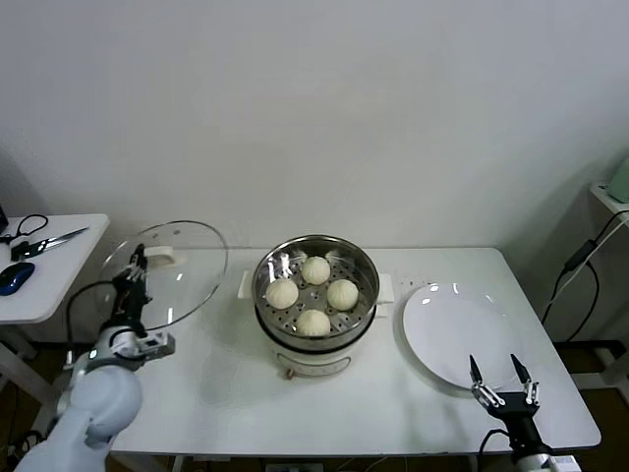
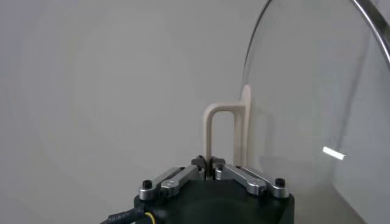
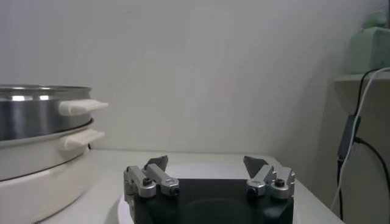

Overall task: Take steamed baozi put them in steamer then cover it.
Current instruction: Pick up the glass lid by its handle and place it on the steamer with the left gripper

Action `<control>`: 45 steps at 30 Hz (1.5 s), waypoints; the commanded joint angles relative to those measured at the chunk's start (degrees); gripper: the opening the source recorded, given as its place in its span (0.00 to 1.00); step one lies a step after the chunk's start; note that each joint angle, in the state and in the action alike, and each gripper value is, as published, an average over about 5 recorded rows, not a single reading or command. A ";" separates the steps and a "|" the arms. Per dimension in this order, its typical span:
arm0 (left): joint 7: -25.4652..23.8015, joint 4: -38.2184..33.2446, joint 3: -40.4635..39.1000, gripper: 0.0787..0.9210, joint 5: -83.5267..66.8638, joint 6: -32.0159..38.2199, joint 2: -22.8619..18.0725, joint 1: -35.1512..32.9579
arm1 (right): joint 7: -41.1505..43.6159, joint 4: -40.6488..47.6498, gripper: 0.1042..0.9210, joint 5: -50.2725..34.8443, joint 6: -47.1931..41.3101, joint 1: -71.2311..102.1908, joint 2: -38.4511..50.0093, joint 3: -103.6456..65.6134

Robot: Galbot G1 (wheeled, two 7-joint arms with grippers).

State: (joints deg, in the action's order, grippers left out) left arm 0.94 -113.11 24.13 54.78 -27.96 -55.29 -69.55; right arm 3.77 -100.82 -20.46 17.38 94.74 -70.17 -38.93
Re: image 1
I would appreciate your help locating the white shelf table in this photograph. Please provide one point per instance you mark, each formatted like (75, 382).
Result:
(602, 193)

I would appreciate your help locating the round glass pot lid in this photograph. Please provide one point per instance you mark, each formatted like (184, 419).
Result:
(196, 275)

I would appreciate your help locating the black device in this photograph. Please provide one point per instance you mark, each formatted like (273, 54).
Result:
(2, 221)

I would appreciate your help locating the perforated steel steamer basket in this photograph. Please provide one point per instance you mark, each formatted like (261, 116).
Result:
(275, 265)

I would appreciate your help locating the white electric cooking pot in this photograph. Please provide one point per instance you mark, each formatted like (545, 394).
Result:
(314, 365)

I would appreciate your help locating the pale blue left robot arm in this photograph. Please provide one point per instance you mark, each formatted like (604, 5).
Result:
(103, 398)

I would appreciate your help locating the white side table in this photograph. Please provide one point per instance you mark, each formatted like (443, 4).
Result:
(64, 265)

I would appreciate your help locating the pale green appliance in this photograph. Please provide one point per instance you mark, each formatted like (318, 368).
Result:
(620, 182)

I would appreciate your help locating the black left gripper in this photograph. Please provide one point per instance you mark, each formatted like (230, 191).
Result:
(129, 305)

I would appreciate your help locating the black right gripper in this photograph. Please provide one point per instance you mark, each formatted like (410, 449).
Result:
(516, 413)

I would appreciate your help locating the blue computer mouse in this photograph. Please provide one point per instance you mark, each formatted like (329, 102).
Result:
(15, 278)

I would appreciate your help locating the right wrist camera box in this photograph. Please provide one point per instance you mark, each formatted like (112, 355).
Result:
(562, 463)

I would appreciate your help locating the white steamed baozi bun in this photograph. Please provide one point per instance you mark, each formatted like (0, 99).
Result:
(313, 323)
(342, 295)
(316, 270)
(282, 294)

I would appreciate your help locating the round white plate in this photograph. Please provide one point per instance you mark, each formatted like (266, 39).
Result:
(457, 329)

